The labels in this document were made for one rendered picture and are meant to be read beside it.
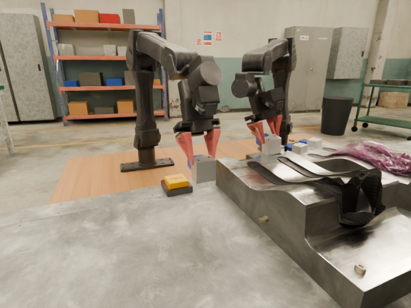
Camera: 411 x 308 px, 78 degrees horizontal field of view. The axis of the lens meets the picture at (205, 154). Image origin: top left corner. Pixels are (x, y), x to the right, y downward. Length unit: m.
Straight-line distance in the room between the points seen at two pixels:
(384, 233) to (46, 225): 0.74
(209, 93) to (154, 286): 0.38
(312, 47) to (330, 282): 6.39
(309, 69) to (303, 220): 6.30
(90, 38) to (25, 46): 1.14
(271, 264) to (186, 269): 0.17
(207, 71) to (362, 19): 7.83
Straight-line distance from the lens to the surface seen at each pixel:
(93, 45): 6.04
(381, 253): 0.56
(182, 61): 0.63
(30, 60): 5.98
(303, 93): 6.71
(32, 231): 0.74
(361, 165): 0.87
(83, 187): 0.90
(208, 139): 0.63
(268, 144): 0.81
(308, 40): 6.68
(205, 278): 0.51
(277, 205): 0.56
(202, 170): 0.58
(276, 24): 6.86
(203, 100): 0.52
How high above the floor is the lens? 1.17
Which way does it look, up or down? 20 degrees down
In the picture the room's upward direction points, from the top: straight up
